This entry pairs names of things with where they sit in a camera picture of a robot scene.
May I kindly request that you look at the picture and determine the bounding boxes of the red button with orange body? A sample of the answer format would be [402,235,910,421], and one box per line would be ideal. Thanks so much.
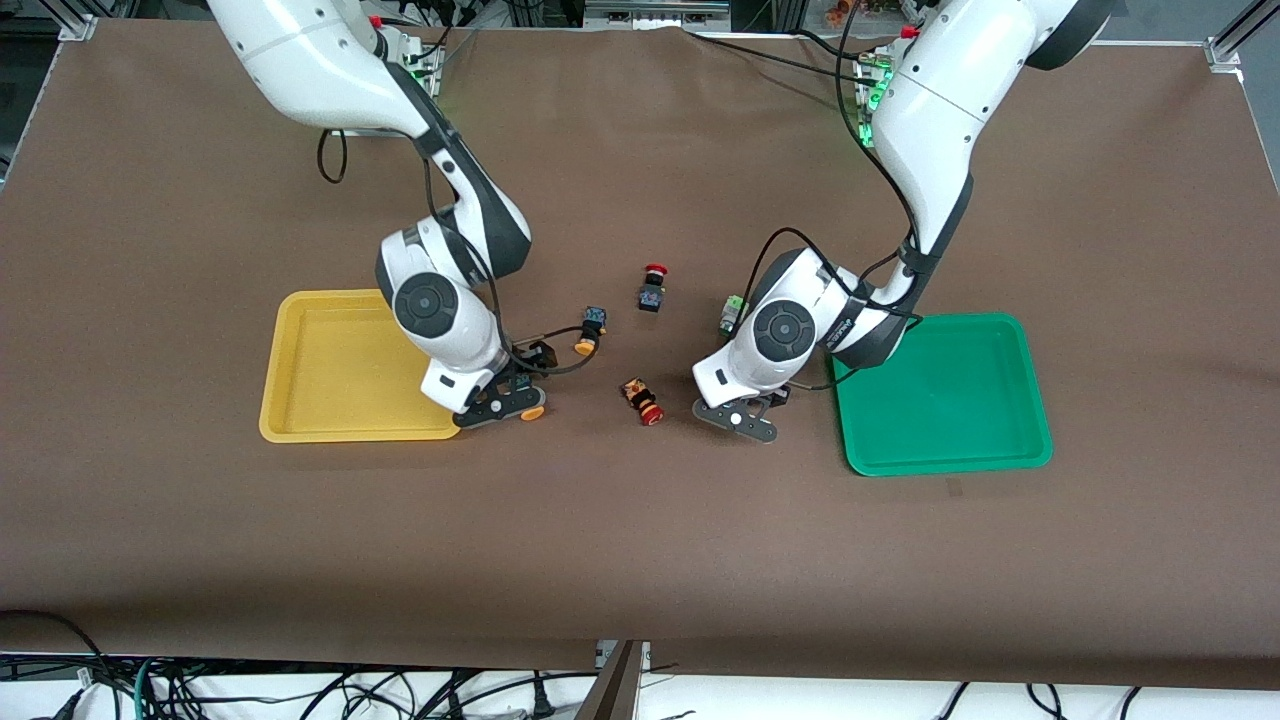
[621,377,666,427]

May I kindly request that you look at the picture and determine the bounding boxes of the green plastic tray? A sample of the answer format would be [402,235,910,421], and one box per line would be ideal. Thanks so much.
[830,312,1054,478]

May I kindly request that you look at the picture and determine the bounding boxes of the brown table mat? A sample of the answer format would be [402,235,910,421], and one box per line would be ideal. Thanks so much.
[0,20,1280,691]

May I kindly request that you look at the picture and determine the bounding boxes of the yellow plastic tray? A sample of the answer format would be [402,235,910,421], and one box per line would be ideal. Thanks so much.
[258,289,463,444]

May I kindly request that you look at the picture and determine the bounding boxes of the orange background objects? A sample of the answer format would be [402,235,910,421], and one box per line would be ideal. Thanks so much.
[825,0,906,26]

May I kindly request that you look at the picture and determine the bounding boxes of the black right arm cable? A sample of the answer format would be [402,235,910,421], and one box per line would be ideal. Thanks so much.
[316,126,601,379]

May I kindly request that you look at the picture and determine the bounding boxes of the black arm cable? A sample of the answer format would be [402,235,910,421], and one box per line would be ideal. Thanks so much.
[745,0,926,393]
[316,126,601,379]

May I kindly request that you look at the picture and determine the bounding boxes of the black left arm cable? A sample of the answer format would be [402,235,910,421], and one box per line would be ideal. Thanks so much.
[745,0,926,393]

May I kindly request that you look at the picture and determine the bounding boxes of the metal table frame bracket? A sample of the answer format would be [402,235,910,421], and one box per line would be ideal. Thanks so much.
[596,640,652,720]

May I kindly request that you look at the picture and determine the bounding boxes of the black cable across mat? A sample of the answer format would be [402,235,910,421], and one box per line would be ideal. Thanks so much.
[685,28,873,83]

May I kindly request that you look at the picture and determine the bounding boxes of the green floor cable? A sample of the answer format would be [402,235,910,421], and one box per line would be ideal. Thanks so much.
[133,655,163,720]

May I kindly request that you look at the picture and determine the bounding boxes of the aluminium corner post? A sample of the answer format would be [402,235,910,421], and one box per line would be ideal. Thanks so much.
[1205,0,1280,71]
[40,0,98,43]

